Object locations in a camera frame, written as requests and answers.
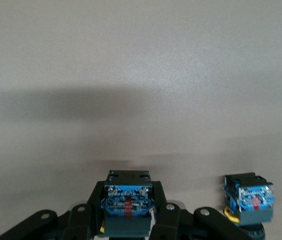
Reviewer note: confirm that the brown table mat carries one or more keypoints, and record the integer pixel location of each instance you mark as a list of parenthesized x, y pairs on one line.
[(130, 75)]

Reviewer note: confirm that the red capped push button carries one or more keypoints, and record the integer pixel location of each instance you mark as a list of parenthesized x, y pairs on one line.
[(127, 200)]

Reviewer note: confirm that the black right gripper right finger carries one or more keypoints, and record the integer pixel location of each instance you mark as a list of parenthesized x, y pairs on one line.
[(170, 222)]

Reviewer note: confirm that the yellow capped push button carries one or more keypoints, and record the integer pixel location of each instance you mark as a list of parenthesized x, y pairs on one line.
[(250, 200)]

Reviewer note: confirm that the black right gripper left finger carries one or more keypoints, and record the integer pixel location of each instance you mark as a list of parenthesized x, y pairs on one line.
[(81, 220)]

